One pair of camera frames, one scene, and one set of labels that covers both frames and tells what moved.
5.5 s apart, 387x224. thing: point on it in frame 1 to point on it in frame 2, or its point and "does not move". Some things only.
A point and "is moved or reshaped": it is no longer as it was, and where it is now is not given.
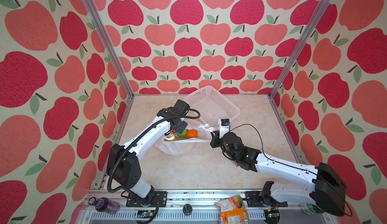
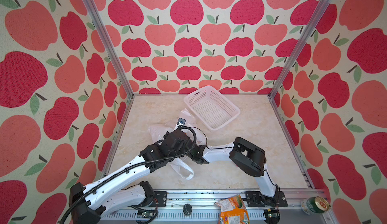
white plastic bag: (183, 145) is moved or reshaped
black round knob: (187, 209) does not move
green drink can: (310, 209) does not move
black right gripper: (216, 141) to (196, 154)
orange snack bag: (233, 211) does not move
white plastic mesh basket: (212, 105) does not move
